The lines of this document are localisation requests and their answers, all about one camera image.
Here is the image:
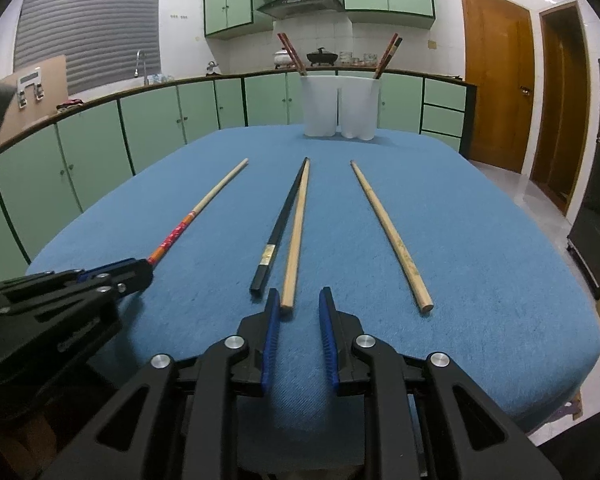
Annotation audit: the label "blue tablecloth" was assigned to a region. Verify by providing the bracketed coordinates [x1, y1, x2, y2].
[25, 125, 600, 466]

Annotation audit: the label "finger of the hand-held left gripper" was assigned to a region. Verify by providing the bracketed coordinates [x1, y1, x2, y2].
[0, 282, 126, 376]
[0, 258, 154, 306]

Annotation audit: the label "black wok with lid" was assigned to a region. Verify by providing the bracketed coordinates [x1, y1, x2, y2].
[306, 46, 339, 67]

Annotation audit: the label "green base cabinet with drawers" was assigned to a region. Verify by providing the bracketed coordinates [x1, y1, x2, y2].
[243, 71, 478, 161]

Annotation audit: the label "reddish brown chopstick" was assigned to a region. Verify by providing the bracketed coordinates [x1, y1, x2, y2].
[285, 44, 308, 77]
[373, 33, 399, 80]

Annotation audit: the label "plain wooden chopstick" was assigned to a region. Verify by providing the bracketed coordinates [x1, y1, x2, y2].
[280, 158, 312, 309]
[350, 160, 434, 317]

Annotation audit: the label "brown wooden door frame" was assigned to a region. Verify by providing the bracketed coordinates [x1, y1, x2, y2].
[530, 0, 592, 217]

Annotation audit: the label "grey window roller shutter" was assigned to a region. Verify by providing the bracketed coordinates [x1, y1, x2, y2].
[12, 0, 162, 97]

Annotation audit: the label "black glass-front cabinet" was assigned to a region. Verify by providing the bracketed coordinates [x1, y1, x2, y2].
[566, 58, 600, 301]

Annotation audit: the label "brown wooden door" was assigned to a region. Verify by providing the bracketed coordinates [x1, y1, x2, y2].
[459, 0, 536, 175]

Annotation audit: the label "black chopstick with gold band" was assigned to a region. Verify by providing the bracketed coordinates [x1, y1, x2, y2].
[250, 156, 311, 296]
[377, 36, 404, 80]

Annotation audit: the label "white two-compartment utensil holder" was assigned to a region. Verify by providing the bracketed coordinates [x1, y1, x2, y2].
[300, 74, 382, 141]

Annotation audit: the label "chopsticks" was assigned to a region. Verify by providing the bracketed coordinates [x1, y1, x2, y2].
[277, 33, 302, 77]

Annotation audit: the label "light chopstick with red print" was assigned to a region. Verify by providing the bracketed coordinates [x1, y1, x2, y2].
[147, 158, 249, 266]

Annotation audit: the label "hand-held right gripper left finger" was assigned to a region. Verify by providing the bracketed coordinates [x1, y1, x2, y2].
[40, 287, 283, 480]

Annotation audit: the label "long green base cabinet run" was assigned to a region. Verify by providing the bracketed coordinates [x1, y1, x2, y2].
[0, 77, 246, 306]

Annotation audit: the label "beige wall water purifier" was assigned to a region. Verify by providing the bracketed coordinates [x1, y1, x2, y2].
[0, 55, 68, 146]

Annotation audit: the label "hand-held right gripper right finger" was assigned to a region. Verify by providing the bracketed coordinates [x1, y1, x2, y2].
[318, 286, 563, 480]

